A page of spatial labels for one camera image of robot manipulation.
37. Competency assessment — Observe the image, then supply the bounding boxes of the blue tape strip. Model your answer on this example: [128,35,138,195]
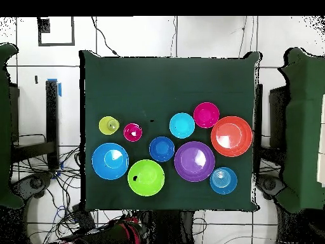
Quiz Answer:
[46,78,63,98]

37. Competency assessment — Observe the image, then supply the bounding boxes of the tangle of floor cables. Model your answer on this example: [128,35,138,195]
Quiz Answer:
[11,146,128,244]

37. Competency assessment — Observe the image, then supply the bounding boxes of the dark green table cloth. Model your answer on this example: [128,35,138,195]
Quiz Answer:
[79,50,262,212]

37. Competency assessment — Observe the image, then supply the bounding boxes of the large blue bowl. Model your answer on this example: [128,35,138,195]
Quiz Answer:
[91,142,130,181]

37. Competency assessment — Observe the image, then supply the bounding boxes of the green-covered side table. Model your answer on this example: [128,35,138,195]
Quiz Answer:
[0,43,25,209]
[275,46,325,214]

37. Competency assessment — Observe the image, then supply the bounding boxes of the pink cup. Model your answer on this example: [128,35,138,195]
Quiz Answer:
[123,122,143,142]

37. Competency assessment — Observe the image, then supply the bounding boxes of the black floor cable with plug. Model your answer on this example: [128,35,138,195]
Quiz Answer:
[90,16,121,57]

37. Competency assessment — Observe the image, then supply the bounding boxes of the grey round floor base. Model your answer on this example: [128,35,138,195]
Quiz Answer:
[256,173,286,200]
[11,172,54,201]

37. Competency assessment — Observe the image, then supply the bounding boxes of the orange bowl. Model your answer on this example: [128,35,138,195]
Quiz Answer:
[210,116,254,158]

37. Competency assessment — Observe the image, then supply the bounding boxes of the thin black floor cable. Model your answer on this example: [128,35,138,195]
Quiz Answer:
[169,16,178,57]
[237,16,248,58]

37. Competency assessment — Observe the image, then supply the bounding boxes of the translucent blue bowl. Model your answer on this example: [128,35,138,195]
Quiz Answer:
[209,166,239,196]

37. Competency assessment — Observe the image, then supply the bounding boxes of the purple bowl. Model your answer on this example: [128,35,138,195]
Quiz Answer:
[174,140,216,183]

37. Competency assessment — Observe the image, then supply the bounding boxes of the dark grey floor box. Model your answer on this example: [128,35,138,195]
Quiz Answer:
[72,203,96,231]

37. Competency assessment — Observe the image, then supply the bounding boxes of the green bowl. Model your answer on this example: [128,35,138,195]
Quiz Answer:
[127,159,166,197]

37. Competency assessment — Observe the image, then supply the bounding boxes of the small dark blue bowl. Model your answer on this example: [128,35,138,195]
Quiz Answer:
[149,136,176,163]

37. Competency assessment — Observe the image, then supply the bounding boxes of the black square floor frame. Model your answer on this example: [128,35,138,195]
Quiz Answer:
[37,16,76,47]

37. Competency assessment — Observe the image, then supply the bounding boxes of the black metal frame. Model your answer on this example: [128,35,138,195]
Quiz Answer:
[253,83,264,175]
[10,79,60,170]

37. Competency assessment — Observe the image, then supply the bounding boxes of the small cyan bowl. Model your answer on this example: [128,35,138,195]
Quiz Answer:
[169,112,196,140]

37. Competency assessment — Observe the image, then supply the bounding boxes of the white sheet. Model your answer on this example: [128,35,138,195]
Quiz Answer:
[316,93,325,188]

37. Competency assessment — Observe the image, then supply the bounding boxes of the yellow cup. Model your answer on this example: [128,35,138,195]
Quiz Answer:
[98,116,121,136]

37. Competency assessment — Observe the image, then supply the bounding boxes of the black equipment box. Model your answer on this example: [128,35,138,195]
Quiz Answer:
[8,85,20,143]
[269,85,290,151]

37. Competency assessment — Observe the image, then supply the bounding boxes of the pink bowl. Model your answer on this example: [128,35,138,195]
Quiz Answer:
[193,102,221,129]

